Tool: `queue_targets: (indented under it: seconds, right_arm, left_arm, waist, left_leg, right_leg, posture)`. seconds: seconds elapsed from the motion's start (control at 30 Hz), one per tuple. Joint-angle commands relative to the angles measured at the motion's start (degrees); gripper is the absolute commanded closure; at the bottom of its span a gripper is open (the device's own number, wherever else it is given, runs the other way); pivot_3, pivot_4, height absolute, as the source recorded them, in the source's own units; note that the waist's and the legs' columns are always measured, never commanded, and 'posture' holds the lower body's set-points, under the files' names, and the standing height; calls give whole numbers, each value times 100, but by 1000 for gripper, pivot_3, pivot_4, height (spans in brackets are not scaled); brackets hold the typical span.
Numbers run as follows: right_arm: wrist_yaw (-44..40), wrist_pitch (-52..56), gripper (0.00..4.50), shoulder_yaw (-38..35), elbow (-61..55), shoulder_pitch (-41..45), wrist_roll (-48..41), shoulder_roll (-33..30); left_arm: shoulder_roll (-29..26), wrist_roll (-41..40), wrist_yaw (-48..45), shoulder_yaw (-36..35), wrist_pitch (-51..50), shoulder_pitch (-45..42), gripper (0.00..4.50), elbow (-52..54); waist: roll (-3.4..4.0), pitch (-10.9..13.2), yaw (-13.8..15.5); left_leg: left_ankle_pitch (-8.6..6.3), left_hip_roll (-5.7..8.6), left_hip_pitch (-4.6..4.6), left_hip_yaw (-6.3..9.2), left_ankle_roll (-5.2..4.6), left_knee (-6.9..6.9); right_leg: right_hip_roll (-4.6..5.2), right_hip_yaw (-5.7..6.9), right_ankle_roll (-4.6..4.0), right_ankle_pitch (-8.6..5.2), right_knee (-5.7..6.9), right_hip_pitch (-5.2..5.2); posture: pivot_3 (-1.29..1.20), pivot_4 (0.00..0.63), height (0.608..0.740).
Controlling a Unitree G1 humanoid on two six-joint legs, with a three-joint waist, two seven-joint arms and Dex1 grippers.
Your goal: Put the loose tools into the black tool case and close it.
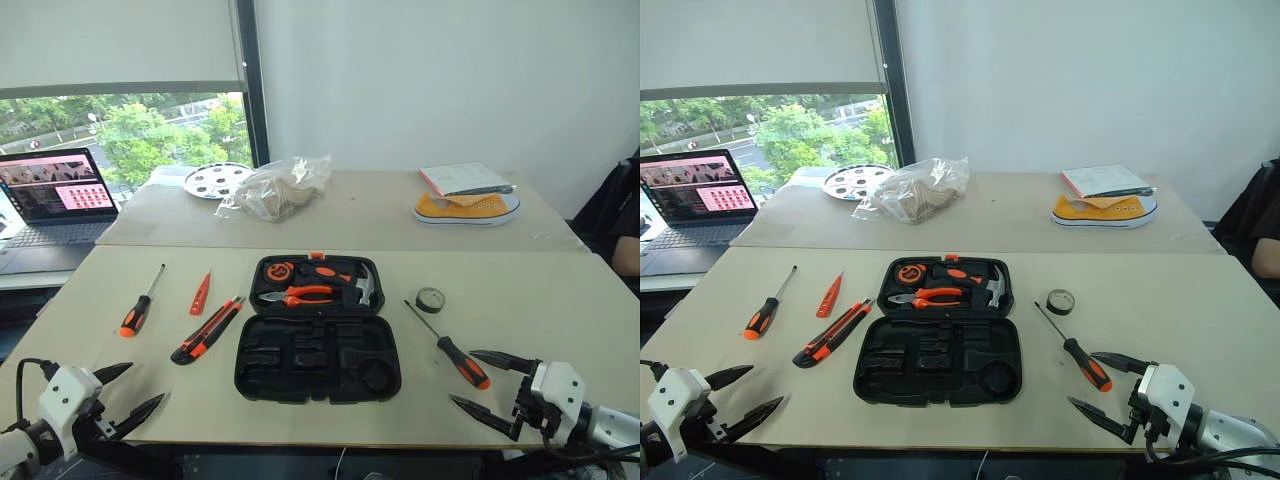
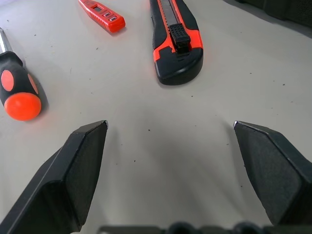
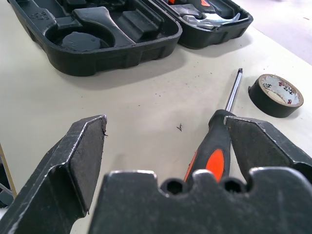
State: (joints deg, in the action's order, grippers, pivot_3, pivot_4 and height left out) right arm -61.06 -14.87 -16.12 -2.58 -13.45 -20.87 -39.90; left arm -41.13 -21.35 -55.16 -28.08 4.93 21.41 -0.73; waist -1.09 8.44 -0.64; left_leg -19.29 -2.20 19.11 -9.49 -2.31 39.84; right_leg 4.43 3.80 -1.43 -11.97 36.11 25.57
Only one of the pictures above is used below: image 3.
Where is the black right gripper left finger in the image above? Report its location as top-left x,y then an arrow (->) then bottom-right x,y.
0,114 -> 109,234

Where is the black case with orange latches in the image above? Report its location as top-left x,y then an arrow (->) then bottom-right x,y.
8,0 -> 254,78

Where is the black orange handled screwdriver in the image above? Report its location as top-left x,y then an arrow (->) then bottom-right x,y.
184,68 -> 243,182

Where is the silver claw hammer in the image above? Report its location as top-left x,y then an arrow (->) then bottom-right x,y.
182,11 -> 242,31

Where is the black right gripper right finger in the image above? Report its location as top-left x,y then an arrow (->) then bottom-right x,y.
224,115 -> 312,186

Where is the black electrical tape roll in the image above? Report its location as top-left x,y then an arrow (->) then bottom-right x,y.
248,74 -> 305,118

